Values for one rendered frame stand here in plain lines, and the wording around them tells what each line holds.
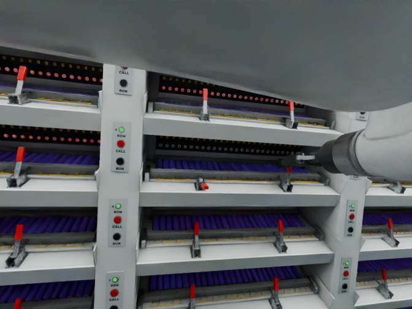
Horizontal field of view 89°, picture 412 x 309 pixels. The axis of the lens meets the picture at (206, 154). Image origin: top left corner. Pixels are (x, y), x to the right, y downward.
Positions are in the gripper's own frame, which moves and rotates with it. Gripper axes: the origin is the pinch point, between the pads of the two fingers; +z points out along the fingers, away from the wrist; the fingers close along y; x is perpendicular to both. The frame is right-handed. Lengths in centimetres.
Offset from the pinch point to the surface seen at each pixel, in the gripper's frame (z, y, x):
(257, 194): -0.1, -10.1, -9.5
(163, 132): -1.9, -37.3, 6.4
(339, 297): 5.9, 21.4, -42.7
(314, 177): 5.7, 13.8, -4.0
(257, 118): 1.7, -9.2, 13.6
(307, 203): 1.5, 7.2, -12.3
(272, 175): 5.2, -2.4, -3.6
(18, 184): 0, -69, -8
